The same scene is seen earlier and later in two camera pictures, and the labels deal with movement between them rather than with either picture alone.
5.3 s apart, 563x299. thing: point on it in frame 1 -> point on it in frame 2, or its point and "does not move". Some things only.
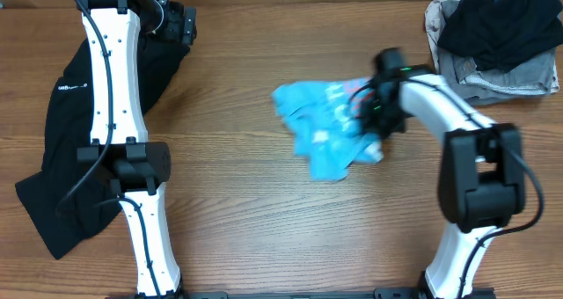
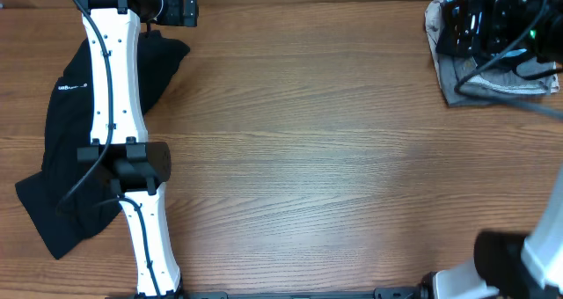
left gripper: x=180 y=29 -> x=175 y=16
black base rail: x=483 y=293 does not move
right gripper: x=373 y=126 -> x=497 y=10
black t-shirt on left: x=72 y=202 does not move
